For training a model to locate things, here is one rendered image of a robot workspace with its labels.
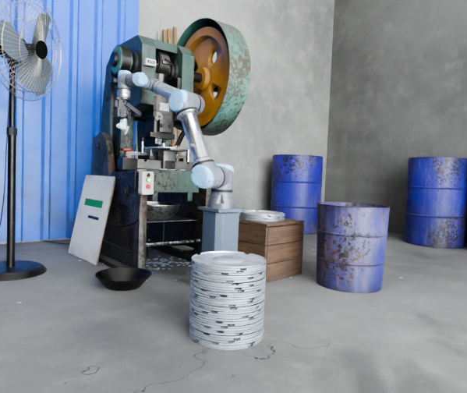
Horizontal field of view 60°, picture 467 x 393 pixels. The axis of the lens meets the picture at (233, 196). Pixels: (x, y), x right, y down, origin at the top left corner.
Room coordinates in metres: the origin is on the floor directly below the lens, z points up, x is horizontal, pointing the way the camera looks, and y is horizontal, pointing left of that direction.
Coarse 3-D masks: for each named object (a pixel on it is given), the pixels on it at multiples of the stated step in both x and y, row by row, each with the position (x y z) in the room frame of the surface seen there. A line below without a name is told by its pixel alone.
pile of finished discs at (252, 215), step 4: (240, 212) 2.60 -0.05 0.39; (244, 212) 2.62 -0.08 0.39; (248, 212) 2.63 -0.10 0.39; (252, 212) 2.64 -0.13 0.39; (256, 212) 2.58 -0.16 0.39; (260, 212) 2.59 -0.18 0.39; (264, 212) 2.60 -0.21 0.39; (268, 212) 2.61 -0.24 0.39; (272, 212) 2.69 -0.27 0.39; (276, 212) 2.70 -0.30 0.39; (280, 212) 2.68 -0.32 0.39; (240, 216) 2.58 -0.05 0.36; (244, 216) 2.53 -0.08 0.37; (248, 216) 2.50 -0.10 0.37; (252, 216) 2.55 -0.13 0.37; (256, 216) 2.47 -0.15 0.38; (260, 216) 2.47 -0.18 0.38; (264, 216) 2.47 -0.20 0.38; (268, 216) 2.51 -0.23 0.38; (272, 216) 2.48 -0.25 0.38; (276, 216) 2.49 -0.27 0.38; (280, 216) 2.51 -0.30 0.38; (284, 216) 2.57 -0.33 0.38; (252, 220) 2.48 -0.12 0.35; (256, 220) 2.47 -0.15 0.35; (260, 220) 2.47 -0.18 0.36; (264, 220) 2.47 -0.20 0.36; (268, 220) 2.47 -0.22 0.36; (272, 220) 2.48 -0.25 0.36; (276, 220) 2.49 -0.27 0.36; (280, 220) 2.55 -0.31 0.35
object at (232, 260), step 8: (200, 256) 1.60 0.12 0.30; (208, 256) 1.60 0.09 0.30; (216, 256) 1.61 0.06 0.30; (224, 256) 1.59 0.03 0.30; (232, 256) 1.59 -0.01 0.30; (240, 256) 1.63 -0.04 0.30; (248, 256) 1.64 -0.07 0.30; (256, 256) 1.64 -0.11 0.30; (200, 264) 1.45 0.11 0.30; (216, 264) 1.45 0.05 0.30; (224, 264) 1.46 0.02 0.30; (232, 264) 1.47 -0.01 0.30; (240, 264) 1.47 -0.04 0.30; (248, 264) 1.48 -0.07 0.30
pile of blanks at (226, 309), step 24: (192, 264) 1.51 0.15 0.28; (264, 264) 1.50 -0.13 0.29; (192, 288) 1.50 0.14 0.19; (216, 288) 1.41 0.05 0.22; (240, 288) 1.44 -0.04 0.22; (264, 288) 1.52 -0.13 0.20; (192, 312) 1.49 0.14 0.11; (216, 312) 1.42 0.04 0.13; (240, 312) 1.42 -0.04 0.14; (192, 336) 1.48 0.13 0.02; (216, 336) 1.41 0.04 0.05; (240, 336) 1.42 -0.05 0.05
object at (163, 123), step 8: (160, 96) 2.71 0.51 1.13; (160, 104) 2.71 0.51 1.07; (160, 112) 2.71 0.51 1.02; (168, 112) 2.75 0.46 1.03; (152, 120) 2.70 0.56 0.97; (160, 120) 2.68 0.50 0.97; (168, 120) 2.75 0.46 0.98; (152, 128) 2.70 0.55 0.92; (160, 128) 2.68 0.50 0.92; (168, 128) 2.72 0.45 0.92
